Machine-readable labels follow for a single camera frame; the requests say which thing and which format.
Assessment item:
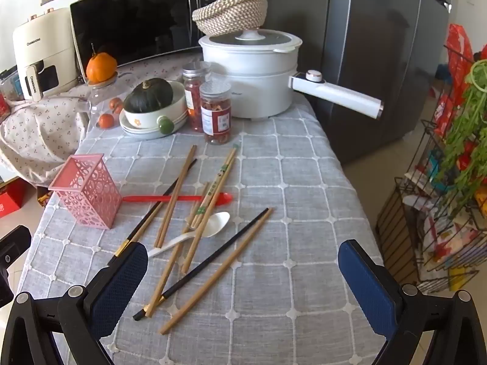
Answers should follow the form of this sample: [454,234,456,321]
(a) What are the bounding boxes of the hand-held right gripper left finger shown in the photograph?
[0,241,149,365]

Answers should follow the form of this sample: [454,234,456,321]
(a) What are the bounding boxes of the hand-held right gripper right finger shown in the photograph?
[338,239,487,365]

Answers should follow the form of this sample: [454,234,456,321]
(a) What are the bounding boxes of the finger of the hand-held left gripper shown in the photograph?
[0,225,32,308]

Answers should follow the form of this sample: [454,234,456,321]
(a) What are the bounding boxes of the black chopstick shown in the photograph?
[107,158,198,267]
[132,207,272,321]

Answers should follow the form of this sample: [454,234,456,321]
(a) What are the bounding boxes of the pink perforated utensil holder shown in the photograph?
[48,154,122,230]

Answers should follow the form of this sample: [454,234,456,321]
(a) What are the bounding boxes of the red box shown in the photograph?
[0,179,29,219]

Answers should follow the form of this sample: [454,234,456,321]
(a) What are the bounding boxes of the pile of colourful packets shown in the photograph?
[403,194,487,290]

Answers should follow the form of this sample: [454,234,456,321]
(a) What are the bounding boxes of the red plastic spoon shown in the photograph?
[121,193,233,203]

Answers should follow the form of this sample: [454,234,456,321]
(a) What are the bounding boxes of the grey checked tablecloth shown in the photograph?
[17,93,385,365]

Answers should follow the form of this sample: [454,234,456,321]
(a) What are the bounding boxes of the white red-dotted cloth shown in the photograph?
[0,55,214,187]

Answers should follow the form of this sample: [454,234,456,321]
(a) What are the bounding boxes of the stack of white plates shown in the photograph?
[119,108,189,140]

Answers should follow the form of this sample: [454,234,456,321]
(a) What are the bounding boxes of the clear plastic container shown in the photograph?
[0,66,23,97]

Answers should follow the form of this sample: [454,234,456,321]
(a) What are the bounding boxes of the clear glass jar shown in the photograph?
[78,71,119,126]

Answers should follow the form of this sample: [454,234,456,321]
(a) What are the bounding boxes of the dark green squash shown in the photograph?
[124,78,174,113]

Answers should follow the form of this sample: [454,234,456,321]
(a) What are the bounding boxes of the bunch of green vegetables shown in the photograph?
[432,60,487,206]

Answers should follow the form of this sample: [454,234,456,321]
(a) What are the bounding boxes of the red label spice jar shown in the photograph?
[199,81,233,146]

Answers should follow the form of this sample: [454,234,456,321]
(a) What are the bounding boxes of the orange tangerine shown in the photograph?
[86,43,118,83]

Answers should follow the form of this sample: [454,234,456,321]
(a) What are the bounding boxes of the white air fryer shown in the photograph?
[11,7,82,102]

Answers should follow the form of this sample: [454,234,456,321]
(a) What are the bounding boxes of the spice jar with silver lid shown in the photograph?
[182,62,212,133]

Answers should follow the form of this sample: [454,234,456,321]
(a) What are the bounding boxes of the dark grey refrigerator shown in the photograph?
[228,0,455,166]

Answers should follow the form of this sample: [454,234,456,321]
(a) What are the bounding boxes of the white electric cooking pot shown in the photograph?
[198,28,384,121]

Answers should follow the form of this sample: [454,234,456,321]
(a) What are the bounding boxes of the red snack packet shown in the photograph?
[434,24,474,137]

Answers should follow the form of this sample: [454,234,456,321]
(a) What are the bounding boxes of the black microwave oven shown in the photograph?
[69,0,229,80]

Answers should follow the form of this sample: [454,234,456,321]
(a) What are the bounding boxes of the white rimmed pot lid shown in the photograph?
[198,28,303,52]

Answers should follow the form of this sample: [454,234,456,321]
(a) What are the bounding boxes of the black wire rack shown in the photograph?
[376,46,487,295]

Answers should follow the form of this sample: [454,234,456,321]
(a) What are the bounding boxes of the white bowl with green handle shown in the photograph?
[122,80,188,135]

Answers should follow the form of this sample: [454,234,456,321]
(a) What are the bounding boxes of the woven rope basket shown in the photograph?
[192,0,269,38]

